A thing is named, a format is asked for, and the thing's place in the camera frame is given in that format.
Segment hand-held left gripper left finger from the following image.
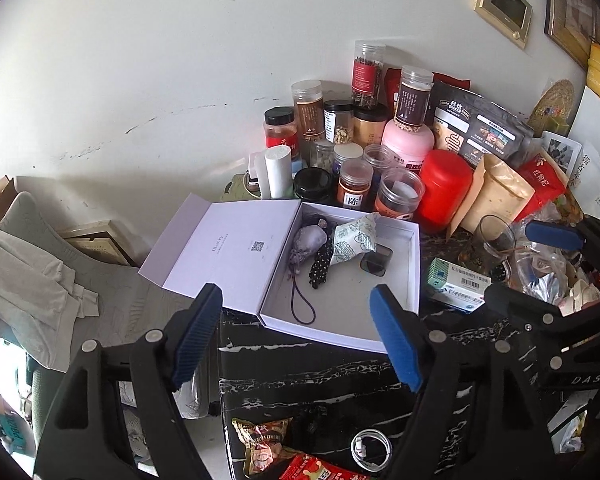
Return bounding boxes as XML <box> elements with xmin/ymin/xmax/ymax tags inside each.
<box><xmin>32</xmin><ymin>283</ymin><xmax>231</xmax><ymax>480</ymax></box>

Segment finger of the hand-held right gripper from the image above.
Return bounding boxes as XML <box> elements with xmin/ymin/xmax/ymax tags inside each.
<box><xmin>525</xmin><ymin>215</ymin><xmax>600</xmax><ymax>281</ymax></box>
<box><xmin>484</xmin><ymin>284</ymin><xmax>600</xmax><ymax>376</ymax></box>

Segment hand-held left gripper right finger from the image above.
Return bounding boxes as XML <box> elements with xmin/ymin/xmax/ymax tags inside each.
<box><xmin>370</xmin><ymin>284</ymin><xmax>561</xmax><ymax>480</ymax></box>

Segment dark square compact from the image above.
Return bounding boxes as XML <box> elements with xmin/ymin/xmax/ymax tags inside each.
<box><xmin>360</xmin><ymin>242</ymin><xmax>395</xmax><ymax>276</ymax></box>

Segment white storage box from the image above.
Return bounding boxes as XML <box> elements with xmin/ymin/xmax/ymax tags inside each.
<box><xmin>139</xmin><ymin>195</ymin><xmax>422</xmax><ymax>355</ymax></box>

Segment purple cord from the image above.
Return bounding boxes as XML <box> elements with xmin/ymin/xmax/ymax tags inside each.
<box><xmin>290</xmin><ymin>274</ymin><xmax>318</xmax><ymax>326</ymax></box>

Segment black polka dot cloth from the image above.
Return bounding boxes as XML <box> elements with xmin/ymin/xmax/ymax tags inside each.
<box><xmin>308</xmin><ymin>242</ymin><xmax>333</xmax><ymax>289</ymax></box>

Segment patterned white tissue pack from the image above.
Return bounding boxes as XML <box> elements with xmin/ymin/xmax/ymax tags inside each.
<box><xmin>330</xmin><ymin>212</ymin><xmax>381</xmax><ymax>265</ymax></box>

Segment white charging cable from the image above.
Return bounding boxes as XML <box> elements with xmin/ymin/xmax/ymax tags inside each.
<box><xmin>350</xmin><ymin>427</ymin><xmax>393</xmax><ymax>466</ymax></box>

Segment gold snack packet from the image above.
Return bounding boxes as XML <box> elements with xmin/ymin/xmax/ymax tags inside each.
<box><xmin>231</xmin><ymin>417</ymin><xmax>295</xmax><ymax>478</ymax></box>

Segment lavender sachet pouch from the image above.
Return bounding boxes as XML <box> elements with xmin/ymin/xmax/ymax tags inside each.
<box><xmin>286</xmin><ymin>225</ymin><xmax>328</xmax><ymax>281</ymax></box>

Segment red snack packet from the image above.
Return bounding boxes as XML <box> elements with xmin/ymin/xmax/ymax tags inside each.
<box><xmin>280</xmin><ymin>452</ymin><xmax>371</xmax><ymax>480</ymax></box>

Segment clear plastic bag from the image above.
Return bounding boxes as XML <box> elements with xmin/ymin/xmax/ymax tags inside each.
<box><xmin>510</xmin><ymin>245</ymin><xmax>586</xmax><ymax>306</ymax></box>

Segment red pouch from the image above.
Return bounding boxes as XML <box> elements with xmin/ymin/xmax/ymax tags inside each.
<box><xmin>517</xmin><ymin>152</ymin><xmax>568</xmax><ymax>221</ymax></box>

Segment glass mug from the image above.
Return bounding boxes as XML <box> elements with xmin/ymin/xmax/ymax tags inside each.
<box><xmin>472</xmin><ymin>215</ymin><xmax>518</xmax><ymax>273</ymax></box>

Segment trash bin with paper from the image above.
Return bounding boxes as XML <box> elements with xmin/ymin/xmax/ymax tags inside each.
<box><xmin>120</xmin><ymin>370</ymin><xmax>216</xmax><ymax>466</ymax></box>

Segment white printed papers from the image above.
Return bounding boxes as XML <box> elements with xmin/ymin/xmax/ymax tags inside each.
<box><xmin>540</xmin><ymin>130</ymin><xmax>600</xmax><ymax>221</ymax></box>

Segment kraft paper pouch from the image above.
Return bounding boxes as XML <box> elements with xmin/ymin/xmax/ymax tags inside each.
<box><xmin>447</xmin><ymin>152</ymin><xmax>536</xmax><ymax>243</ymax></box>

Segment white green medicine box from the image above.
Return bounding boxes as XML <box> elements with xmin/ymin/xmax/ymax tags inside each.
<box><xmin>426</xmin><ymin>257</ymin><xmax>488</xmax><ymax>315</ymax></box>

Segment red canister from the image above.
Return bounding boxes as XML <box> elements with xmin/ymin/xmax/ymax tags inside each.
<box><xmin>416</xmin><ymin>149</ymin><xmax>475</xmax><ymax>235</ymax></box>

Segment woven straw fan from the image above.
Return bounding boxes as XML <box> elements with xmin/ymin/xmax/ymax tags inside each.
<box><xmin>527</xmin><ymin>79</ymin><xmax>576</xmax><ymax>136</ymax></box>

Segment black printed pouch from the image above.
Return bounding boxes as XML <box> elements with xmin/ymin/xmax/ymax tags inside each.
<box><xmin>427</xmin><ymin>85</ymin><xmax>533</xmax><ymax>168</ymax></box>

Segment wide clear jar orange label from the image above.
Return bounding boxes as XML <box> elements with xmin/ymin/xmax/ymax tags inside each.
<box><xmin>374</xmin><ymin>166</ymin><xmax>426</xmax><ymax>221</ymax></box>

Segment green object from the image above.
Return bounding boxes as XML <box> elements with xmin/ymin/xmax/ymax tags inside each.
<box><xmin>220</xmin><ymin>172</ymin><xmax>261</xmax><ymax>203</ymax></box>

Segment orange powder jar white label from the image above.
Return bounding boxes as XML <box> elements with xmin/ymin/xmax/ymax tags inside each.
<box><xmin>337</xmin><ymin>159</ymin><xmax>374</xmax><ymax>211</ymax></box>

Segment pink jar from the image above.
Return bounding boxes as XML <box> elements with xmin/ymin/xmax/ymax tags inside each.
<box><xmin>381</xmin><ymin>119</ymin><xmax>436</xmax><ymax>168</ymax></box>

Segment black jar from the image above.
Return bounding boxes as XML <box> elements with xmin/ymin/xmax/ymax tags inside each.
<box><xmin>294</xmin><ymin>167</ymin><xmax>337</xmax><ymax>203</ymax></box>

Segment grey garment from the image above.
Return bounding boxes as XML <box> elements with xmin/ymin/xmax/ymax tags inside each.
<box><xmin>0</xmin><ymin>222</ymin><xmax>101</xmax><ymax>371</ymax></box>

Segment white bottle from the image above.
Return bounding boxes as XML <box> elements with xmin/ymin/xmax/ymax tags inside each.
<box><xmin>248</xmin><ymin>152</ymin><xmax>271</xmax><ymax>196</ymax></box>

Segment small empty clear jar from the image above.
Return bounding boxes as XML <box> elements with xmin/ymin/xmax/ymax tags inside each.
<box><xmin>362</xmin><ymin>144</ymin><xmax>396</xmax><ymax>171</ymax></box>

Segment white paper roll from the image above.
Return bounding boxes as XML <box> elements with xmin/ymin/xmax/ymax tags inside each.
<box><xmin>265</xmin><ymin>146</ymin><xmax>293</xmax><ymax>200</ymax></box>

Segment small clear jar blue contents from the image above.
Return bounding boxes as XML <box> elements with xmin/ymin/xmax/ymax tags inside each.
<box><xmin>333</xmin><ymin>143</ymin><xmax>364</xmax><ymax>176</ymax></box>

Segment tall jar dark label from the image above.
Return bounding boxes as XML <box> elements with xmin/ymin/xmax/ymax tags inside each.
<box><xmin>394</xmin><ymin>65</ymin><xmax>434</xmax><ymax>128</ymax></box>

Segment small clear jar with seeds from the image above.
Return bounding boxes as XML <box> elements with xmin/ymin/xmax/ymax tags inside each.
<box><xmin>310</xmin><ymin>139</ymin><xmax>336</xmax><ymax>171</ymax></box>

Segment teal printed box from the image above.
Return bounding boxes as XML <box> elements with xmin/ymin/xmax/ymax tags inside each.
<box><xmin>0</xmin><ymin>410</ymin><xmax>31</xmax><ymax>456</ymax></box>

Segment tan jar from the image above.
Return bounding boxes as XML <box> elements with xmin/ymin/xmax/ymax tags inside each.
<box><xmin>353</xmin><ymin>104</ymin><xmax>390</xmax><ymax>148</ymax></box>

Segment black-lid jar of nuts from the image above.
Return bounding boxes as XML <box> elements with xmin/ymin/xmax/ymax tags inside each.
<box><xmin>323</xmin><ymin>100</ymin><xmax>356</xmax><ymax>145</ymax></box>

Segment cardboard box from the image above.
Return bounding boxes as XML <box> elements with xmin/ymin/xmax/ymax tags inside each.
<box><xmin>0</xmin><ymin>175</ymin><xmax>17</xmax><ymax>221</ymax></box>

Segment tall jar brown label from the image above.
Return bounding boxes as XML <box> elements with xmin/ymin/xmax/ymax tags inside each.
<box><xmin>291</xmin><ymin>80</ymin><xmax>326</xmax><ymax>143</ymax></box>

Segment tall jar red label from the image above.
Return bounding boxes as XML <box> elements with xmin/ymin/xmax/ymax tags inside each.
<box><xmin>351</xmin><ymin>40</ymin><xmax>386</xmax><ymax>108</ymax></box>

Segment wooden frame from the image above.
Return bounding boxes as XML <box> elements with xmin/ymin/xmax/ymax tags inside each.
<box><xmin>60</xmin><ymin>219</ymin><xmax>141</xmax><ymax>267</ymax></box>

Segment wall intercom panel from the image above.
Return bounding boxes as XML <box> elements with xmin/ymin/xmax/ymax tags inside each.
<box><xmin>474</xmin><ymin>0</ymin><xmax>533</xmax><ymax>50</ymax></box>

